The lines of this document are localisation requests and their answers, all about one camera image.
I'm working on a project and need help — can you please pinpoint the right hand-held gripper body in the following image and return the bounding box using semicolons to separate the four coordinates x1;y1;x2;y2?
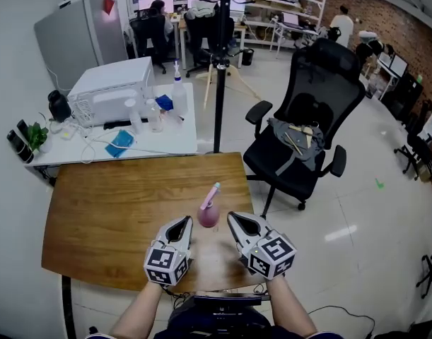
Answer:
238;232;297;280

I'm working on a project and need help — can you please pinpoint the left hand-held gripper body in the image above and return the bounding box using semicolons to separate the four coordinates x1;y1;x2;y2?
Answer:
143;240;192;286

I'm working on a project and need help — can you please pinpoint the pink spray bottle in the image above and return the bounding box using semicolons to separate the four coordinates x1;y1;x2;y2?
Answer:
197;182;222;228

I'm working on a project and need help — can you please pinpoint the person's left forearm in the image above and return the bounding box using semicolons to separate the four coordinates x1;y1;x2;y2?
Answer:
109;280;167;339

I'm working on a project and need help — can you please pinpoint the person's right forearm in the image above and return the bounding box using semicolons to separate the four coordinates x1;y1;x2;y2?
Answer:
267;275;317;339

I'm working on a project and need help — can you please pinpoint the small clear plastic bottle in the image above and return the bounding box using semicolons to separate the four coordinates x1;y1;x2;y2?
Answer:
144;98;164;133
124;98;144;135

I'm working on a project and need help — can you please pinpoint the clear white trigger bottle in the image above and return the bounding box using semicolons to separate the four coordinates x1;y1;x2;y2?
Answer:
170;60;189;118

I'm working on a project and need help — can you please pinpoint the wooden table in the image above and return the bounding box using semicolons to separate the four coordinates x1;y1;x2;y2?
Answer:
41;152;262;292

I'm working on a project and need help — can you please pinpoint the black chest-mounted device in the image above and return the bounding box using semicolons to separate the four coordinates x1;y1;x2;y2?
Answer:
192;294;272;309

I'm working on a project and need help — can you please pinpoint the white desk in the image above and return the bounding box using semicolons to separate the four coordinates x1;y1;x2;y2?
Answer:
24;82;199;169

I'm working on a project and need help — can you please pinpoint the grey garment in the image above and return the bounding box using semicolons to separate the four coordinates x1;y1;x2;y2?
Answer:
267;117;325;176

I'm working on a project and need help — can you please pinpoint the blue cloth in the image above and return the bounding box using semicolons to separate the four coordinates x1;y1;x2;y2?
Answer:
105;129;135;158

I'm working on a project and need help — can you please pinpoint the small wooden clothes hanger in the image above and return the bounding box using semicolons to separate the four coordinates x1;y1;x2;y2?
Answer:
284;121;320;156

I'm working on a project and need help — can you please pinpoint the blue packet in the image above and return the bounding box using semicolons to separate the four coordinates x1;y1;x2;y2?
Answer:
155;93;175;112

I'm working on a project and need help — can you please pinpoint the black coat stand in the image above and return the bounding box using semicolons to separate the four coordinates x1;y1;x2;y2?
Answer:
197;0;259;154

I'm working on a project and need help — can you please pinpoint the white microwave oven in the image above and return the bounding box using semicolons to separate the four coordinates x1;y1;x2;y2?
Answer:
66;56;156;129

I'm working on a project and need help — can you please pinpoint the small green potted plant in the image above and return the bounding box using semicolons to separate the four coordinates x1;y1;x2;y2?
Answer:
26;121;53;154

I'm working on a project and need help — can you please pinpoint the black chair with star base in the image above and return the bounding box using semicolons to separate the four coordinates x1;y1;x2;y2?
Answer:
415;249;432;299

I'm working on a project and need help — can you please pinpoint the black mesh office chair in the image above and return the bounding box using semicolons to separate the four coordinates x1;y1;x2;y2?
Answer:
243;37;367;218

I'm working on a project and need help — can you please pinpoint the black jar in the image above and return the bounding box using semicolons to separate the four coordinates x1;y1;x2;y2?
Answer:
47;89;72;123

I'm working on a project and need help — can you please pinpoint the black speaker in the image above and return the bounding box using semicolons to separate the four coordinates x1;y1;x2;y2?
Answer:
16;119;31;141
6;129;35;165

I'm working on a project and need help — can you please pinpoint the black swivel chair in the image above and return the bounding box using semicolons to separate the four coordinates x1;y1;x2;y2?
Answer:
394;99;432;182

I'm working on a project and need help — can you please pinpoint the black side cabinet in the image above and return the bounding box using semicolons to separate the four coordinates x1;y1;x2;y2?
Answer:
381;71;425;123

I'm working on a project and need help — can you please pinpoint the open laptop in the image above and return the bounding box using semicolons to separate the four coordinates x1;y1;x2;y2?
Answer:
281;11;303;28

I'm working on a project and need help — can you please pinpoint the pair of side monitors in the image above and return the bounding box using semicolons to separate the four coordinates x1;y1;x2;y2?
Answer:
378;51;409;77

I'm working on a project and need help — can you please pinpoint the grey refrigerator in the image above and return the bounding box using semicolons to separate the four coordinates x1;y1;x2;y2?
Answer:
33;0;128;88

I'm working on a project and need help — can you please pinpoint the white garment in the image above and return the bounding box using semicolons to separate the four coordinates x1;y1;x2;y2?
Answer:
185;0;216;20

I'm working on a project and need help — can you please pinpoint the black floor cable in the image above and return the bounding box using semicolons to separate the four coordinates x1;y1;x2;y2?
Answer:
307;305;375;335

